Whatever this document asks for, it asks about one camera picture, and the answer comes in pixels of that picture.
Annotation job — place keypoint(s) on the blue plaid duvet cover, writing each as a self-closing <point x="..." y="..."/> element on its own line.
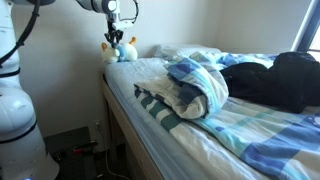
<point x="253" y="133"/>

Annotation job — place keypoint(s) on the black clothing pile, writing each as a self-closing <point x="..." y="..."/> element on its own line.
<point x="283" y="83"/>

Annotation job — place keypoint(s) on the pale blue pillow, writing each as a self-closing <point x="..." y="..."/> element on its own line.
<point x="173" y="50"/>

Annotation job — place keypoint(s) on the light wooden bed frame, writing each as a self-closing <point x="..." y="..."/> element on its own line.
<point x="123" y="120"/>

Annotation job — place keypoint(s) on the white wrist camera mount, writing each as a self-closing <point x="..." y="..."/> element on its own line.
<point x="121" y="24"/>

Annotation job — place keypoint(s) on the dark window frame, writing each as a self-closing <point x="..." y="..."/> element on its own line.
<point x="308" y="30"/>

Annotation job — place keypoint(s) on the mattress with light blue sheet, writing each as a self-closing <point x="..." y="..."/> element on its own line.
<point x="133" y="73"/>

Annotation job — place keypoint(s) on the white wall outlet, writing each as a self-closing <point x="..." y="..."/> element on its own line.
<point x="97" y="124"/>

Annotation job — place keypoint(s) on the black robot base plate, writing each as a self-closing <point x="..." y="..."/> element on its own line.
<point x="70" y="150"/>

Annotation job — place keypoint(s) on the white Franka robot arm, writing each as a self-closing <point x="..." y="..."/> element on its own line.
<point x="16" y="116"/>

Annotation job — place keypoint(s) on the white stuffed duck toy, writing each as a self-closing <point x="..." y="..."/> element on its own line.
<point x="128" y="51"/>

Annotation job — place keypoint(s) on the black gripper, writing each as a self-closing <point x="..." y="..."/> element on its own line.
<point x="115" y="34"/>

